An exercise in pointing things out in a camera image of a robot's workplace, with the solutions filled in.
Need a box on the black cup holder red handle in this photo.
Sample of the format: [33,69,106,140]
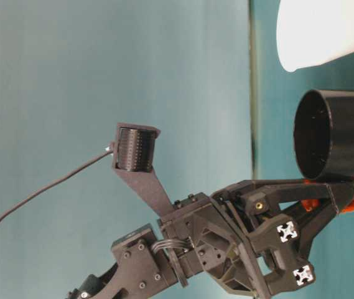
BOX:
[292,89,354,216]

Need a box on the blue-green table cloth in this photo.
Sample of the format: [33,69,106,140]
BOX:
[249,0,354,299]

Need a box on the blue-green backdrop sheet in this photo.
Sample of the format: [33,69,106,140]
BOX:
[0,0,254,299]

